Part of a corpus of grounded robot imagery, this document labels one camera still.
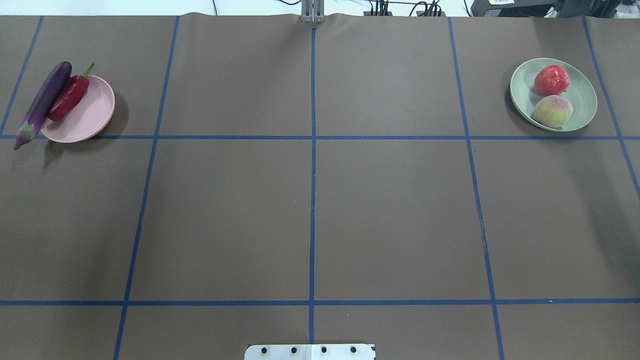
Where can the green pink peach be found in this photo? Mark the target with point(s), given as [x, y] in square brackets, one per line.
[553, 111]

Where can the red pomegranate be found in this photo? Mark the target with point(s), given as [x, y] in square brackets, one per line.
[552, 80]

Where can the red chili pepper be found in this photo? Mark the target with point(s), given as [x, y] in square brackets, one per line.
[75, 90]

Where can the purple eggplant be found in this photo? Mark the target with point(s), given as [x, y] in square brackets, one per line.
[48, 93]

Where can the pink plate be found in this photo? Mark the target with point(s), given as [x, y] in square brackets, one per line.
[90, 116]

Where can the green plate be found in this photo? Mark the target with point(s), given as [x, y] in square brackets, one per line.
[580, 94]

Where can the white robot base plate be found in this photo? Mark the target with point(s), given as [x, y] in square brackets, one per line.
[331, 351]

